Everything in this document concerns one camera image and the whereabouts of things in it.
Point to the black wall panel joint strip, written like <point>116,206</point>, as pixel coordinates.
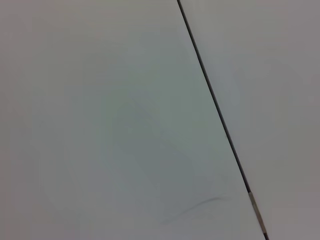
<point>201,62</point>

